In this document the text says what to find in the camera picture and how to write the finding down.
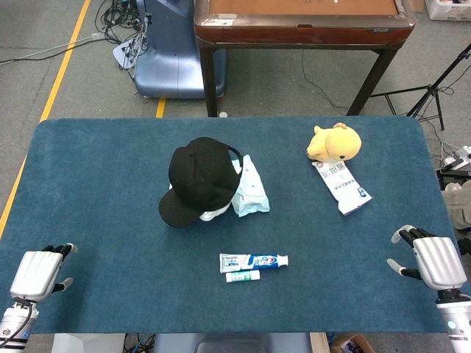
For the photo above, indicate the cardboard box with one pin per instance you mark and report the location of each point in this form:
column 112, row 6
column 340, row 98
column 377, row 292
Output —
column 353, row 345

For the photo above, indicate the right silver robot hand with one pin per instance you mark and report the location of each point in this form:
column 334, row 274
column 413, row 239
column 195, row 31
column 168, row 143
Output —
column 439, row 261

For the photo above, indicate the white storage box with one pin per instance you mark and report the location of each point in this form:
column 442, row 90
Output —
column 447, row 9

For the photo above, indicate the blue grey machine base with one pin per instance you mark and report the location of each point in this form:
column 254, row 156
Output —
column 169, row 62

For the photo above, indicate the blue felt table mat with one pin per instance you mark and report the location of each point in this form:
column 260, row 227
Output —
column 312, row 239

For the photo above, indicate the small green white tube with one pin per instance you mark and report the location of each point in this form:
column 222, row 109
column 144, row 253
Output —
column 241, row 276

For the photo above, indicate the black baseball cap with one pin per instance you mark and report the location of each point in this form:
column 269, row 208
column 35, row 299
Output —
column 202, row 173

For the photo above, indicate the blue white toothpaste tube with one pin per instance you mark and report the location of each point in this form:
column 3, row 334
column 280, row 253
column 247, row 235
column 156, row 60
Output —
column 254, row 262

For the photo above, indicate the brown wooden table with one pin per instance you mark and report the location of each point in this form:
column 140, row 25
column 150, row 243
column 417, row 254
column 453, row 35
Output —
column 301, row 29

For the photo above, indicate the beige fabric bundle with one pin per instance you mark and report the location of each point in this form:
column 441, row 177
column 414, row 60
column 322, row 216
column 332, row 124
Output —
column 460, row 206

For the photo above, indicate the white power strip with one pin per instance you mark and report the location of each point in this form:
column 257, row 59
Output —
column 458, row 158

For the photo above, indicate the black box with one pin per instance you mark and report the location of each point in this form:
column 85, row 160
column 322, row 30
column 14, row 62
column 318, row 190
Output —
column 454, row 178

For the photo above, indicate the white snack packet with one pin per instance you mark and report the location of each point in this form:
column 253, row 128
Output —
column 344, row 187

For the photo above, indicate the light blue wet wipes pack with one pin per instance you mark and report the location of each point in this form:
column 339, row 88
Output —
column 252, row 195

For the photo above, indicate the yellow plush toy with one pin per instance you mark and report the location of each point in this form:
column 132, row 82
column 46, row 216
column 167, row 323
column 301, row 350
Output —
column 336, row 143

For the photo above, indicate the black tripod stand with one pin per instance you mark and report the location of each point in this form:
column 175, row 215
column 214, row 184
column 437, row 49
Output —
column 428, row 90

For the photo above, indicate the white mannequin head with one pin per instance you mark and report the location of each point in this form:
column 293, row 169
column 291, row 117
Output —
column 213, row 214

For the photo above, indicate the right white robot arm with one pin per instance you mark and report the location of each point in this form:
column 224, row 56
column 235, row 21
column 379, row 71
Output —
column 456, row 323

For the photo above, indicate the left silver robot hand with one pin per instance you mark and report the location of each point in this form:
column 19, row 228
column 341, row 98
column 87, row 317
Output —
column 35, row 274

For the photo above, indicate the grey blue robot chassis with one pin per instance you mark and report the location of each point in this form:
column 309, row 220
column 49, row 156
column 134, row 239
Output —
column 232, row 343

